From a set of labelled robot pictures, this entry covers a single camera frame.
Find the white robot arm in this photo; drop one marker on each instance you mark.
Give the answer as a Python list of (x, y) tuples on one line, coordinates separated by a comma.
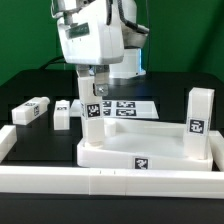
[(134, 35)]

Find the white marker board with tags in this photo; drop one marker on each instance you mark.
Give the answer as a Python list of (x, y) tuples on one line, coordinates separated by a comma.
[(130, 109)]

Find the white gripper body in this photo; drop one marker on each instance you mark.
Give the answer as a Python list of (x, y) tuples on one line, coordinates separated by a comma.
[(89, 31)]

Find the white U-shaped fence frame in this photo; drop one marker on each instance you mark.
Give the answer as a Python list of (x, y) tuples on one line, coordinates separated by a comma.
[(104, 181)]

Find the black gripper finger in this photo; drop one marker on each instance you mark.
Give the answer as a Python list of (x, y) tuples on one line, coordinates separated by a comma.
[(101, 79), (82, 71)]

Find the white desk top tray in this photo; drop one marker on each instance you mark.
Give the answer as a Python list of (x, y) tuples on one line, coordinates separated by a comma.
[(138, 144)]

